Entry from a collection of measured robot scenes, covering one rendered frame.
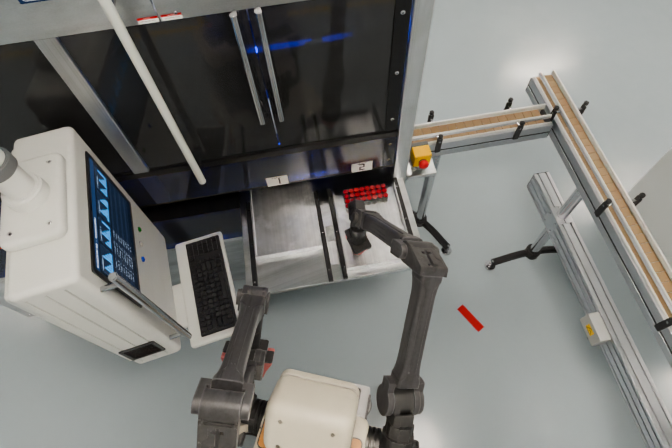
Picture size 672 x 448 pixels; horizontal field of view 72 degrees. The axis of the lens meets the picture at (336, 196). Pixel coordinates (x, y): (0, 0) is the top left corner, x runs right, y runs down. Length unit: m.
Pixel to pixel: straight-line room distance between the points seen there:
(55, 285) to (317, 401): 0.67
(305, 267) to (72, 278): 0.86
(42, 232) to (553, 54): 3.59
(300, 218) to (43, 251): 0.96
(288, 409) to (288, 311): 1.54
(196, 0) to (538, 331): 2.31
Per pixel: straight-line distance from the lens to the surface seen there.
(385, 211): 1.89
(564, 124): 2.27
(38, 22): 1.35
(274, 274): 1.81
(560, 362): 2.79
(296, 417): 1.17
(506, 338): 2.73
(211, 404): 0.96
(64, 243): 1.30
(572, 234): 2.43
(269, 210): 1.93
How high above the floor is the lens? 2.54
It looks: 59 degrees down
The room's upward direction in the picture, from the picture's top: 5 degrees counter-clockwise
